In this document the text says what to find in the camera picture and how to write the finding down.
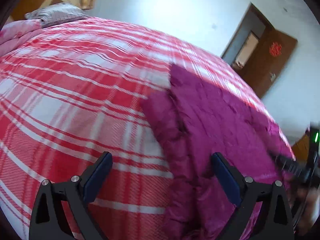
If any magenta down jacket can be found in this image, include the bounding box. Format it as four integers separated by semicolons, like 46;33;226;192
142;64;292;239

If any right hand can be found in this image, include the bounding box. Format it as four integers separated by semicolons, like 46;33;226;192
287;187;320;230

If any wooden cabinet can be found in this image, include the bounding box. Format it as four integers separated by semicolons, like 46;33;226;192
292;134;309;163

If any brown wooden door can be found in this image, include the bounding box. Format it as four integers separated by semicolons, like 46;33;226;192
239;29;297;99

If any red paper door decoration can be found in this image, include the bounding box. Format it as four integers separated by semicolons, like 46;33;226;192
269;42;282;57

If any red white plaid bedspread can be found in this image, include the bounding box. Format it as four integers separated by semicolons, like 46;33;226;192
0;16;288;240

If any pink floral quilt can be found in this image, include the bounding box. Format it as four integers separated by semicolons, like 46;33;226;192
0;20;43;56

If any striped pillow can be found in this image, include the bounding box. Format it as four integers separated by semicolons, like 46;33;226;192
24;2;88;28

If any silver door handle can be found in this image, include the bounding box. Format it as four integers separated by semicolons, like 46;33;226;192
270;72;276;82

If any dark door frame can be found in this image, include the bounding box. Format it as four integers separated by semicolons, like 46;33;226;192
221;3;273;73

